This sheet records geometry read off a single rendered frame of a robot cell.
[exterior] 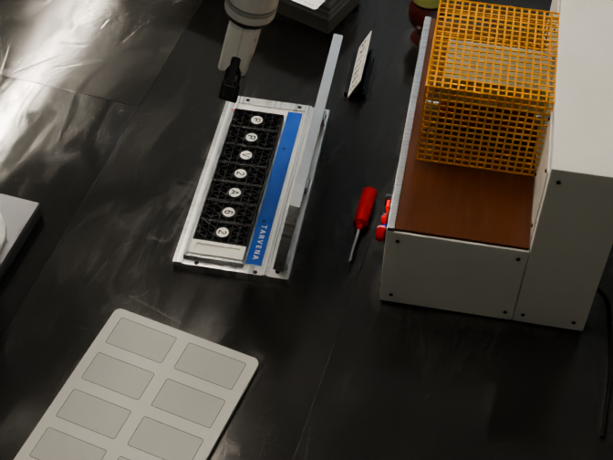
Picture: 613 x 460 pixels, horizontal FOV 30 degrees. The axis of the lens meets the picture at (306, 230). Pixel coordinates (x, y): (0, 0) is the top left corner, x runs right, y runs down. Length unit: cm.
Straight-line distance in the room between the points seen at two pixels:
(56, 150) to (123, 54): 30
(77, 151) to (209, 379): 60
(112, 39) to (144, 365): 85
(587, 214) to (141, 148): 90
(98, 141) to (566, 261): 94
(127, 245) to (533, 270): 72
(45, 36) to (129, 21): 18
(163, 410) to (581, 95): 82
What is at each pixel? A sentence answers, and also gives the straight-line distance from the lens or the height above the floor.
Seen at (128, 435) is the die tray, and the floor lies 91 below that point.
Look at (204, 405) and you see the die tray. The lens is 186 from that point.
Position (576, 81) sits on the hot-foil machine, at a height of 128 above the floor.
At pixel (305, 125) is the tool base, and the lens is 225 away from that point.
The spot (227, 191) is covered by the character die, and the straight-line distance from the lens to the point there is 211.
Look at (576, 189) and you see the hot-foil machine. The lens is 174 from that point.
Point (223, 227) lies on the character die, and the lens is 205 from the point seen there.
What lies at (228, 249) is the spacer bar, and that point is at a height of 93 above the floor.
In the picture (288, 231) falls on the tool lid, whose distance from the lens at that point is 189.
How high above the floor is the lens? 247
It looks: 49 degrees down
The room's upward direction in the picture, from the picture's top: 2 degrees clockwise
